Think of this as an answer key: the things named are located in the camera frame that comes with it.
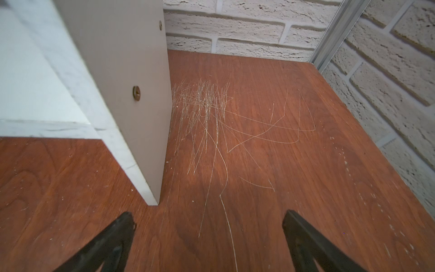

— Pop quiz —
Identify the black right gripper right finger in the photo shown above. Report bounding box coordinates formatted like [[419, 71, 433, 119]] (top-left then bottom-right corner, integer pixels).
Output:
[[282, 210, 365, 272]]

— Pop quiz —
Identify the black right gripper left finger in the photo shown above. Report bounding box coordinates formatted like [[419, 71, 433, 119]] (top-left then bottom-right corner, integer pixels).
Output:
[[55, 212, 136, 272]]

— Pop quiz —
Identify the white wooden shelf unit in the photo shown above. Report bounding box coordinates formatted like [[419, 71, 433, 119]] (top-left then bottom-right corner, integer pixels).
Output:
[[7, 1, 172, 206]]

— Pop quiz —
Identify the aluminium corner post right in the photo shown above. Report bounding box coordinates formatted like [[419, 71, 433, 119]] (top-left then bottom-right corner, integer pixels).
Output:
[[309, 0, 370, 74]]

